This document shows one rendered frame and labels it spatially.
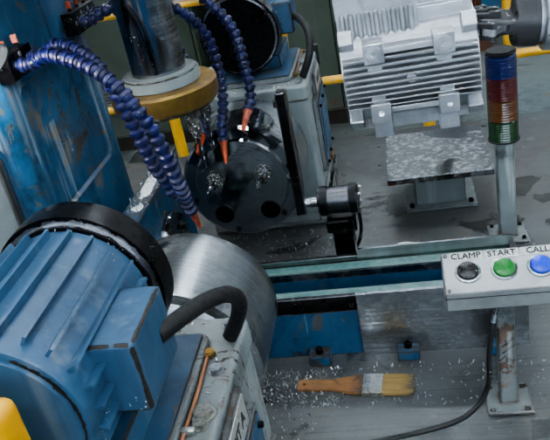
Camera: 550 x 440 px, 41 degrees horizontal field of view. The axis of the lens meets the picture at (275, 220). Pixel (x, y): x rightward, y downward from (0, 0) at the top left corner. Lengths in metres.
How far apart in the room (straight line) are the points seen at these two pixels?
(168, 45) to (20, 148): 0.28
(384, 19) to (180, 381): 0.61
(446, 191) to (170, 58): 0.86
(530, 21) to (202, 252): 0.58
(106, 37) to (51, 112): 3.46
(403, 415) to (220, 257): 0.41
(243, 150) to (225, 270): 0.50
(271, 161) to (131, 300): 0.85
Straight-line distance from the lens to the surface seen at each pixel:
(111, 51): 4.75
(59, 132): 1.30
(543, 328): 1.41
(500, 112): 1.53
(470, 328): 1.34
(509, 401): 1.25
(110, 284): 0.71
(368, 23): 1.12
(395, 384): 1.29
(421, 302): 1.30
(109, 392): 0.64
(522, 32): 1.16
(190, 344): 0.84
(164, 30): 1.19
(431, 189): 1.80
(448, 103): 1.11
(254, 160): 1.49
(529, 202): 1.81
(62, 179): 1.28
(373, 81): 1.11
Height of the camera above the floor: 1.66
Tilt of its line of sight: 27 degrees down
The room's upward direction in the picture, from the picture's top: 12 degrees counter-clockwise
